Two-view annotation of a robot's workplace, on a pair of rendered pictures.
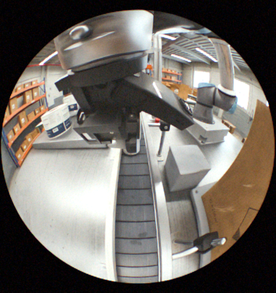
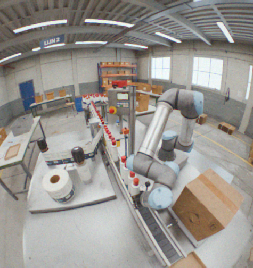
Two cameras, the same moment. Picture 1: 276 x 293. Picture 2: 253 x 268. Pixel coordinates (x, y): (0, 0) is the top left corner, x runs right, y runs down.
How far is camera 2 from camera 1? 0.55 m
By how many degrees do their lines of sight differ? 19
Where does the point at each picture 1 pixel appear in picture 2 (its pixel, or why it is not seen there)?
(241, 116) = (214, 99)
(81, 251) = (137, 253)
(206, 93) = (169, 143)
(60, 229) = (120, 250)
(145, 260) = (161, 236)
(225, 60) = (188, 128)
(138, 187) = (146, 212)
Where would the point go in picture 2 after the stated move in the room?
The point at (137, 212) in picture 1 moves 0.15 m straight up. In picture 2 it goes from (149, 220) to (154, 211)
